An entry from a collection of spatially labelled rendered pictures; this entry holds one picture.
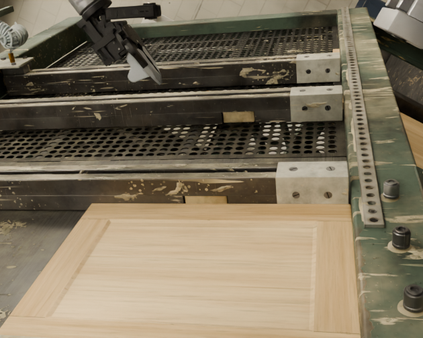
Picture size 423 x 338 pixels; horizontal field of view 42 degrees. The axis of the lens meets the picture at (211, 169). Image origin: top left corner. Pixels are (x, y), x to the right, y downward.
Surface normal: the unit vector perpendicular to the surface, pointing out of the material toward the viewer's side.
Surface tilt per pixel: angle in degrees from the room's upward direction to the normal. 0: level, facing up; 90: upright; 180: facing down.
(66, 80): 90
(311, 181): 90
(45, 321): 59
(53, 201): 90
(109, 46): 90
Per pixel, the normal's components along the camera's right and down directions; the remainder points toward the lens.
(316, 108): -0.18, 0.46
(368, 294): -0.11, -0.89
